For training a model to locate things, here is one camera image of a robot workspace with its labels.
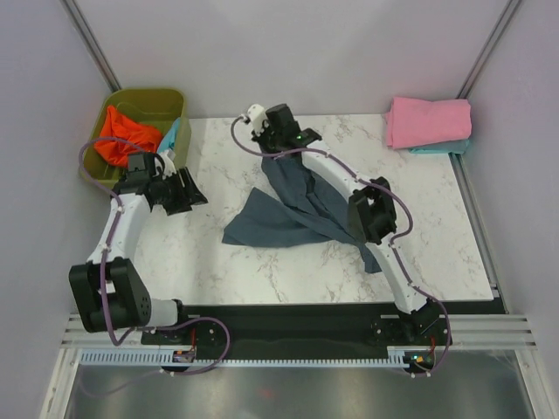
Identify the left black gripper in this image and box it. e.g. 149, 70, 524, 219
155, 168, 208, 217

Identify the grey-blue t shirt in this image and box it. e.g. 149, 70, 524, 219
222, 157, 381, 274

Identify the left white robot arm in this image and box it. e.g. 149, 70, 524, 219
69, 149, 208, 343

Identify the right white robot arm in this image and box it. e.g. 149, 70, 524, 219
243, 104, 452, 347

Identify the light blue cloth in bin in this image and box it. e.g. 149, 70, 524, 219
157, 118, 181, 153

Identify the orange t shirt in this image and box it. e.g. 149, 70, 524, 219
93, 105, 163, 168

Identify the olive green plastic bin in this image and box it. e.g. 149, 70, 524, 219
84, 88, 191, 189

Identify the folded pink t shirt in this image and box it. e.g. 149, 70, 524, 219
385, 96, 472, 149

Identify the folded teal t shirt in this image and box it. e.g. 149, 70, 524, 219
409, 139, 470, 155

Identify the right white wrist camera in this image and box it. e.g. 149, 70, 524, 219
240, 104, 268, 135

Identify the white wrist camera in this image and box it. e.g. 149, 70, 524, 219
155, 149, 176, 178
240, 104, 268, 135

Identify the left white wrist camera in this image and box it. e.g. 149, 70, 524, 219
155, 149, 176, 178

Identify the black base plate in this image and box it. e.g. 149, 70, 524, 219
141, 303, 446, 359

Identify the left corner aluminium post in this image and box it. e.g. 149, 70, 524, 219
60, 0, 121, 93

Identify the corner aluminium post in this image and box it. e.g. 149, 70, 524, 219
60, 0, 121, 93
457, 0, 524, 100

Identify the slotted cable duct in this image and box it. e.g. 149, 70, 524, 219
79, 347, 428, 368

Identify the right corner aluminium post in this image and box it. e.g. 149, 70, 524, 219
457, 0, 524, 100

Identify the aluminium rail frame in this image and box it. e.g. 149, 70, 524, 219
60, 152, 538, 350

